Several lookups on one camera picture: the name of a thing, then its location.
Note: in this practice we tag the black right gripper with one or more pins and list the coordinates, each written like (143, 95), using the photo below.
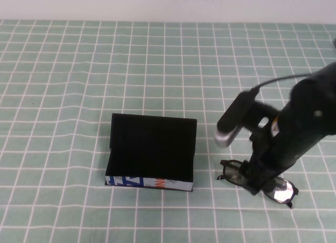
(273, 153)

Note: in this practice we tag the black frame sunglasses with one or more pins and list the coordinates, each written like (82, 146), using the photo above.
(282, 191)

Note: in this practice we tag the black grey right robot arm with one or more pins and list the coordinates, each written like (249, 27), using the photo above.
(317, 96)

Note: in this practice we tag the black printed glasses case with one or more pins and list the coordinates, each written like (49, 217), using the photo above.
(152, 148)

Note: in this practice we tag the green white checked tablecloth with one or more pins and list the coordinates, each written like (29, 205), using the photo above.
(78, 69)

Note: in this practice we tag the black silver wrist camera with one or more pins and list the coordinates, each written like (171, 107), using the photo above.
(233, 122)

